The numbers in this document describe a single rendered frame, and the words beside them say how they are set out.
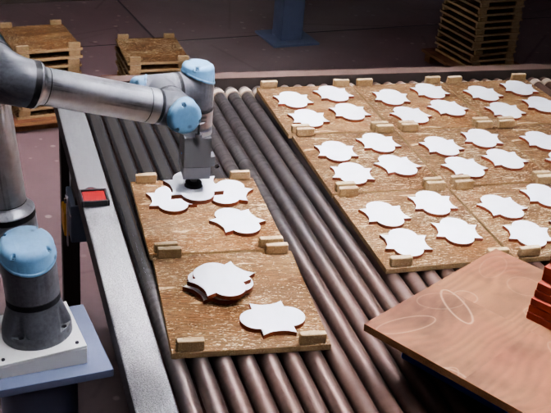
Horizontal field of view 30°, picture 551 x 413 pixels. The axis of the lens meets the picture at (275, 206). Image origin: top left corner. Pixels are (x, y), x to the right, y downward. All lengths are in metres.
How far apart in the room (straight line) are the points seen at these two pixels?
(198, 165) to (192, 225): 0.33
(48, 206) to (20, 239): 2.58
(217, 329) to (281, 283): 0.25
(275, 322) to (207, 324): 0.15
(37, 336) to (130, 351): 0.20
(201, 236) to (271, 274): 0.25
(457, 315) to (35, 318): 0.89
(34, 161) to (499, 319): 3.38
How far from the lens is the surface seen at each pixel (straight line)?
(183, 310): 2.34
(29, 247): 2.19
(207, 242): 2.61
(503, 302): 2.31
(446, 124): 3.48
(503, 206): 2.96
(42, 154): 5.31
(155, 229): 2.66
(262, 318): 2.30
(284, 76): 3.71
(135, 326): 2.32
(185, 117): 2.16
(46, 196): 4.89
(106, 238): 2.66
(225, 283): 2.37
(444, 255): 2.67
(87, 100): 2.09
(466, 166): 3.17
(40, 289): 2.21
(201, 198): 2.40
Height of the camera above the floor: 2.22
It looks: 27 degrees down
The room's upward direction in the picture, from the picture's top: 5 degrees clockwise
